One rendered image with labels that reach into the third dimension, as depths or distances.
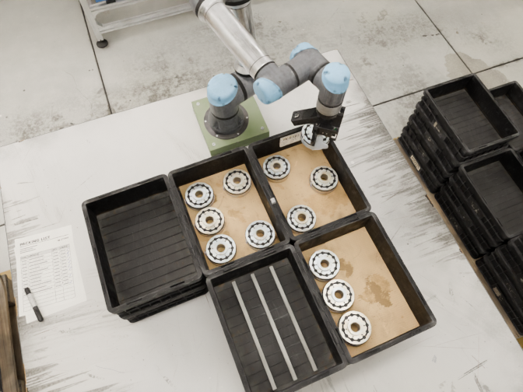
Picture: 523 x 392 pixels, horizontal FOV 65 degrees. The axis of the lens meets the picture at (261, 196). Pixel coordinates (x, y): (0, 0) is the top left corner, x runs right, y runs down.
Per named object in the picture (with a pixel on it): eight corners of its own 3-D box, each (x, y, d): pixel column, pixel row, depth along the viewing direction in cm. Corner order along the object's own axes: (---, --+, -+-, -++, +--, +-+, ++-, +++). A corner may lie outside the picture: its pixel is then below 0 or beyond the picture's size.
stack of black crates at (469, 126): (395, 138, 243) (422, 88, 203) (439, 124, 248) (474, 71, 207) (430, 195, 227) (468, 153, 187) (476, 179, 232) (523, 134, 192)
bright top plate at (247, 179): (218, 176, 151) (218, 176, 150) (242, 165, 153) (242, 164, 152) (230, 198, 147) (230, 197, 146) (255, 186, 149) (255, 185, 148)
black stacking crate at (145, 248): (93, 215, 148) (81, 202, 138) (172, 187, 154) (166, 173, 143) (121, 320, 133) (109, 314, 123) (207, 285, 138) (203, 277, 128)
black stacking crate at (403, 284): (289, 253, 143) (293, 243, 133) (364, 223, 148) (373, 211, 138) (342, 367, 128) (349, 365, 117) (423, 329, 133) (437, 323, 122)
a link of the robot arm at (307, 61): (279, 53, 114) (303, 78, 110) (310, 34, 117) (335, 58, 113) (278, 72, 121) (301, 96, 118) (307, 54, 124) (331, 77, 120)
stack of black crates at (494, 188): (431, 195, 227) (458, 165, 197) (477, 178, 232) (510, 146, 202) (472, 260, 212) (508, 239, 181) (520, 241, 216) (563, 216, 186)
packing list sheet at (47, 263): (9, 241, 155) (8, 241, 155) (71, 221, 159) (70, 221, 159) (20, 326, 142) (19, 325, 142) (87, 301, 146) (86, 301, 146)
